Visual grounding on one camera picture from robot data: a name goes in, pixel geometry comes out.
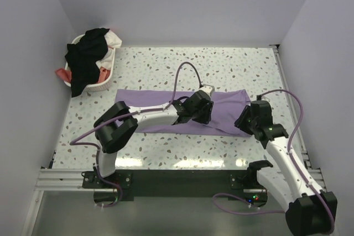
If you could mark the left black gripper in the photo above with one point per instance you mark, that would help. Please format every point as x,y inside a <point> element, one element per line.
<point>206,117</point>

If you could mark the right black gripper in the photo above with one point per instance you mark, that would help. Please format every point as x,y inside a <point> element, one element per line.
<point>239,122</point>

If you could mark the purple t shirt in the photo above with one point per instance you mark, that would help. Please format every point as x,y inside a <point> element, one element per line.
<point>227,108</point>

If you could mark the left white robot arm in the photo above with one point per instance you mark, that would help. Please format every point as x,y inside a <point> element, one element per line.
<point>115,127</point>

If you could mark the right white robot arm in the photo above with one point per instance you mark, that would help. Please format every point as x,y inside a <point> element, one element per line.
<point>308,208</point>

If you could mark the white laundry basket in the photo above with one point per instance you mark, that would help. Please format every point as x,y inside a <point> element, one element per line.
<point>100,86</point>

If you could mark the white t shirt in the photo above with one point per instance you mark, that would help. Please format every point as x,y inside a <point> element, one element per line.
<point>113,43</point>

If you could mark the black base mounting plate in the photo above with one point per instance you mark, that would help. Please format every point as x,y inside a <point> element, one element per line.
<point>173,183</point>

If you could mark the black t shirt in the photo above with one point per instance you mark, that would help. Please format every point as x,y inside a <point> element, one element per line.
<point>82,57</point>

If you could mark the coral orange t shirt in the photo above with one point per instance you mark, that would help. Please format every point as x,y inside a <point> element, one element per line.
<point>66,75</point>

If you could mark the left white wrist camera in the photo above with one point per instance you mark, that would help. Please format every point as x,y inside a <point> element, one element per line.
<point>208,89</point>

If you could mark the aluminium frame rail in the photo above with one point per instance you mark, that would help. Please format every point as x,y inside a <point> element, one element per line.
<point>50,180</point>

